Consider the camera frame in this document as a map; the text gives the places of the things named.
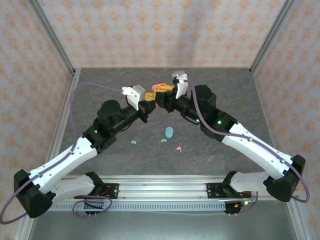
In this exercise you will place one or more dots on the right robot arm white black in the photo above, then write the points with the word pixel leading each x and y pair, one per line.
pixel 250 147

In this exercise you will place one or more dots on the teal earbud charging case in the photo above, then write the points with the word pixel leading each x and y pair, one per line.
pixel 169 132

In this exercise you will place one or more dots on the aluminium base edge rail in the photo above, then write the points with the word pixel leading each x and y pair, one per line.
pixel 297 220

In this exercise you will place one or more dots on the grey metal base sheet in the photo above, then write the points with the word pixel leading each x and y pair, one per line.
pixel 162 227

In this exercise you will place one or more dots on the aluminium frame post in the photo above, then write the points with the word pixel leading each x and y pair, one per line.
pixel 272 37
pixel 53 37

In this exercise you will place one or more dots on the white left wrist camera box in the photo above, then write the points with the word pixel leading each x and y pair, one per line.
pixel 133 96

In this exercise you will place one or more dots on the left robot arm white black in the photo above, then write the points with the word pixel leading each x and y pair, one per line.
pixel 62 160

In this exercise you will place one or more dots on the aluminium table edge rail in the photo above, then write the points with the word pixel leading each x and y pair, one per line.
pixel 64 112

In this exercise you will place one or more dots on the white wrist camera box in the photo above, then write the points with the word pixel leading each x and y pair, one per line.
pixel 180 87
pixel 133 96

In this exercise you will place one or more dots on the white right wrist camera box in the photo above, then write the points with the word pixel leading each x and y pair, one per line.
pixel 180 87

